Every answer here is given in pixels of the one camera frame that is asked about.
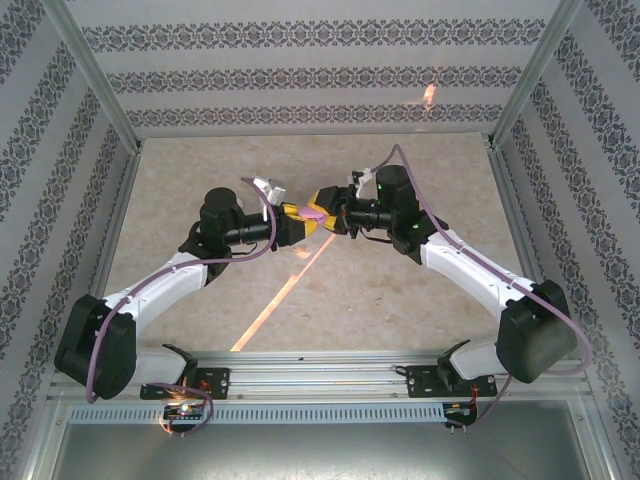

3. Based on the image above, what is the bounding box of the grey metal base sheet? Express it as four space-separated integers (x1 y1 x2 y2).
49 422 591 480

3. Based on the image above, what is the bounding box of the aluminium side frame rail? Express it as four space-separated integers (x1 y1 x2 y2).
74 147 145 351
485 142 571 361

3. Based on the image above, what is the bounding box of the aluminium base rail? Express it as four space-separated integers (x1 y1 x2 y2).
49 349 586 402

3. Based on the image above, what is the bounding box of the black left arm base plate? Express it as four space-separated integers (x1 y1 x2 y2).
139 367 231 401

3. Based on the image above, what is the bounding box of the aluminium frame post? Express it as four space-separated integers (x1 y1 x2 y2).
487 0 587 151
39 0 146 154

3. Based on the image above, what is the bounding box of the white perforated cable duct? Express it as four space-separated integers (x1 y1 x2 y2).
67 403 481 425

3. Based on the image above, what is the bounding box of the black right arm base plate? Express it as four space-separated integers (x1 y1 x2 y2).
405 364 499 400

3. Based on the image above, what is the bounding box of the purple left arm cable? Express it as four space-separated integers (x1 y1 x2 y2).
85 175 279 437

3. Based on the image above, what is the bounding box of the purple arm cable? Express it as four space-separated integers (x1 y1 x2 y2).
85 175 279 437
369 143 596 436

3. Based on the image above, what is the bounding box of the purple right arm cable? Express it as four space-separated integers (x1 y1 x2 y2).
369 143 596 436

